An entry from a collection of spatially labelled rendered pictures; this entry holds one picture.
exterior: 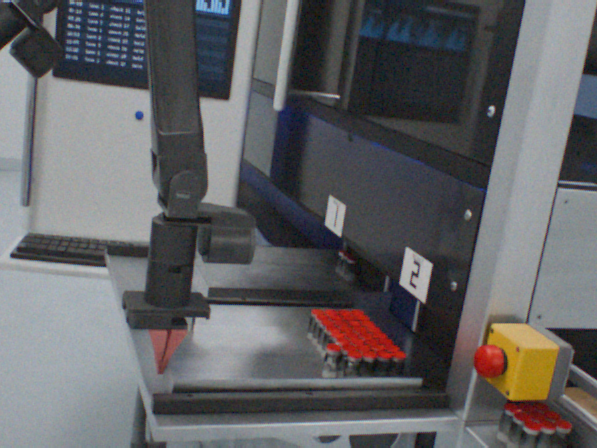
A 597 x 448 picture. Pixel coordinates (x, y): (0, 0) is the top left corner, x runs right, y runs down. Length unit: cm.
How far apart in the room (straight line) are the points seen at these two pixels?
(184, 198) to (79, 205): 98
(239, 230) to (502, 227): 33
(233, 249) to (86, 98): 95
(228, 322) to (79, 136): 76
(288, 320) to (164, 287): 36
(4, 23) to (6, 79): 506
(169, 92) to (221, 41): 91
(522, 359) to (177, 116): 49
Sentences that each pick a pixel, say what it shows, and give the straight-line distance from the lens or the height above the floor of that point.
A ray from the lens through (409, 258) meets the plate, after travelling 119.
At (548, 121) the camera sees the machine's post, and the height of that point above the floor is 128.
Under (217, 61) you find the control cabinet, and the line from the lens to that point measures 181.
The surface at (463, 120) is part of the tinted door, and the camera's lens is 111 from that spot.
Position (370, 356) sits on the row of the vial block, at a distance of 109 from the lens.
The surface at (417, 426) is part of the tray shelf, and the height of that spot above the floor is 87.
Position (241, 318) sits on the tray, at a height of 89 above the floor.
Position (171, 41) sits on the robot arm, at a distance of 91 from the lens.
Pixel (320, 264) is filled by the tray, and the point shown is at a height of 88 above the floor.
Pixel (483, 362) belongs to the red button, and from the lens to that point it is 96.
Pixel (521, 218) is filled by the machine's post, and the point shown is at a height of 116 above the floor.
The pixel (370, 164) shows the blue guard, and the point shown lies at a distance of 134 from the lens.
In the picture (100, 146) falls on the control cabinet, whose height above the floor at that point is 103.
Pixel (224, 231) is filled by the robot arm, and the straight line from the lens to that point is 95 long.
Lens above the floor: 134
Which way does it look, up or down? 14 degrees down
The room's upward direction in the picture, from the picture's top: 9 degrees clockwise
